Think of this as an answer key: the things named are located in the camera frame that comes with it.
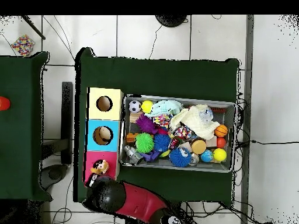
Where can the brown monkey plush toy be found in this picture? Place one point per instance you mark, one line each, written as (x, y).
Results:
(101, 166)

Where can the blue spiky rubber ball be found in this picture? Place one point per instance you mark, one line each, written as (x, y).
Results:
(179, 156)

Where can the mint green muslin cloth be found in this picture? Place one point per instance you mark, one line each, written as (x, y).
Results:
(163, 106)

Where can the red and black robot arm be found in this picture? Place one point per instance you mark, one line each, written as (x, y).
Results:
(140, 203)

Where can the wooden box with three holes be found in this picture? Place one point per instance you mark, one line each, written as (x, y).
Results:
(105, 144)

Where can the silver mesh bin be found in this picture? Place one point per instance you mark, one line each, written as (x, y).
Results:
(168, 169)

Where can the dark grey round base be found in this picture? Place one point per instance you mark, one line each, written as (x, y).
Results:
(55, 173)

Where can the black upright panel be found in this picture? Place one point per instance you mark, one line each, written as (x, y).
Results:
(66, 121)

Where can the green spiky rubber ball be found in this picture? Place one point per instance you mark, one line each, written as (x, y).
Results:
(144, 142)

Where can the purple spiky rubber ball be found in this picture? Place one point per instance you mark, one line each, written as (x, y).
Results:
(146, 123)

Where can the small soccer ball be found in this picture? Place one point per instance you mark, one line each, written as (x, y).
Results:
(135, 106)

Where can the dark green table cloth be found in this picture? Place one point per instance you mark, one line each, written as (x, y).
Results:
(151, 77)
(21, 128)

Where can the yellow tennis ball toy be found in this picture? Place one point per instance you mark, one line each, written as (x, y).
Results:
(147, 106)

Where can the red-orange round object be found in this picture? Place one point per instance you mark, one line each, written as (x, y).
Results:
(4, 103)

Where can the yellow smiley ball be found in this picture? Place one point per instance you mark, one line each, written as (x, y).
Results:
(219, 154)

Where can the crushed clear plastic bottle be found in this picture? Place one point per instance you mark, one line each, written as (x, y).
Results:
(206, 113)

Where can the multicoloured patterned bag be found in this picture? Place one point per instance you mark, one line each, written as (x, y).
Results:
(23, 45)

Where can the thin black rod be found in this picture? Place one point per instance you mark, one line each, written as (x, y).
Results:
(33, 28)

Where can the black round stand base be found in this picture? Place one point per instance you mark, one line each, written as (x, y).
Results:
(171, 20)

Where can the grey metal pole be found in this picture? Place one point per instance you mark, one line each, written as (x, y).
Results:
(249, 46)

